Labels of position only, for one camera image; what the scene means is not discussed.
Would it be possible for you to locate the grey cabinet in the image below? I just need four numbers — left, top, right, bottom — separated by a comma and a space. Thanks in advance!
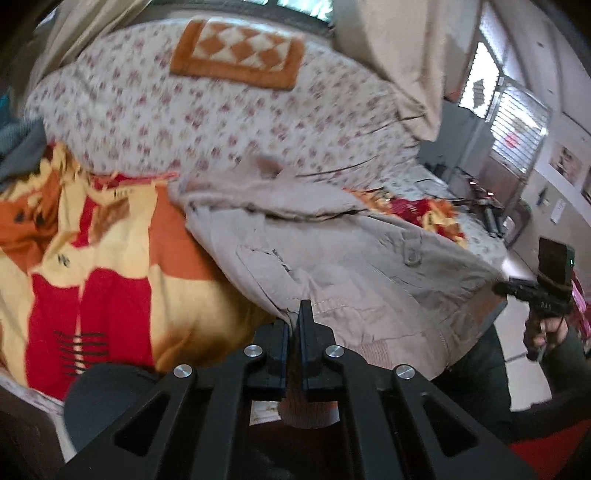
418, 99, 491, 185

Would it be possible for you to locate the pink cloth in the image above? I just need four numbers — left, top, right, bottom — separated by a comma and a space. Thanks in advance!
571, 270, 591, 342

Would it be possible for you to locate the barred window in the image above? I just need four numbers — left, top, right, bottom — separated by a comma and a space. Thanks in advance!
457, 4, 552, 174

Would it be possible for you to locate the person's right hand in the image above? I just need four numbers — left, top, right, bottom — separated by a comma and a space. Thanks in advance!
523, 314, 570, 363

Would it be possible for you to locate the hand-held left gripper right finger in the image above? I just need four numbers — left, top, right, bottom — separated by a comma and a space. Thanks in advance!
297, 299, 537, 480

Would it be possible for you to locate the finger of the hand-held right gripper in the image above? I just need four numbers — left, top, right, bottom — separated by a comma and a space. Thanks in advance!
493, 278, 539, 300

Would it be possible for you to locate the person's right forearm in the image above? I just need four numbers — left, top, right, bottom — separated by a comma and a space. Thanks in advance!
536, 323, 591, 418

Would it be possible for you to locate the red cloth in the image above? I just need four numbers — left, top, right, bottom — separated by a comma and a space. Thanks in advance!
508, 418, 591, 480

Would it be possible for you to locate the floral bedsheet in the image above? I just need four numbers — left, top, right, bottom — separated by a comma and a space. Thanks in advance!
0, 18, 509, 462

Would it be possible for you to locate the orange checked towel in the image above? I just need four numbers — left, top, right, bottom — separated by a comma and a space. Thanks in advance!
169, 17, 306, 92

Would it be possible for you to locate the person's leg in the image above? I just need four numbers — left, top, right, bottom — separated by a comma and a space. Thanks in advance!
431, 323, 514, 446

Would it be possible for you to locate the beige curtain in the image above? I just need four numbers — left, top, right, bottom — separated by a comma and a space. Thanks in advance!
331, 0, 483, 143
25, 0, 151, 86

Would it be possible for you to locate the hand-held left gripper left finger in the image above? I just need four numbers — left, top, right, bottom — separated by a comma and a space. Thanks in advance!
60, 320, 291, 480

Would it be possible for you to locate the teal grey cloth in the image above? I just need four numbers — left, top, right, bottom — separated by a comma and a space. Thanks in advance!
0, 90, 48, 190

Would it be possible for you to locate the beige jacket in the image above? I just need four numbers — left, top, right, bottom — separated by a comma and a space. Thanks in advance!
168, 154, 509, 428

